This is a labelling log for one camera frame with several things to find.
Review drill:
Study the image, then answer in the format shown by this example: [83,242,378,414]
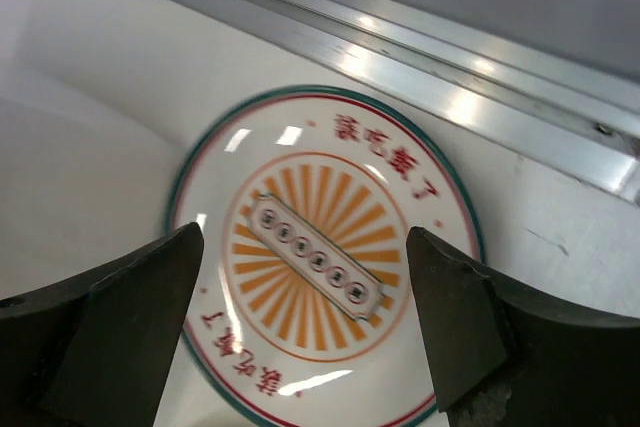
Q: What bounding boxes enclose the aluminium table edge rail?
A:
[171,0,639,204]

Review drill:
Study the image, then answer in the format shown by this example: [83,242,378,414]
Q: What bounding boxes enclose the white plastic bin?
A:
[1,100,179,297]

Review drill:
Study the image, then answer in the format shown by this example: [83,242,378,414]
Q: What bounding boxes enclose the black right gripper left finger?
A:
[1,222,204,426]

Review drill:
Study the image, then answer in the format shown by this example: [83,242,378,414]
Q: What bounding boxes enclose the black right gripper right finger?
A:
[406,227,639,426]

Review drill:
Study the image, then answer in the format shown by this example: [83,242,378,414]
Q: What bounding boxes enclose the white plate orange sun pattern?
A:
[165,85,486,426]

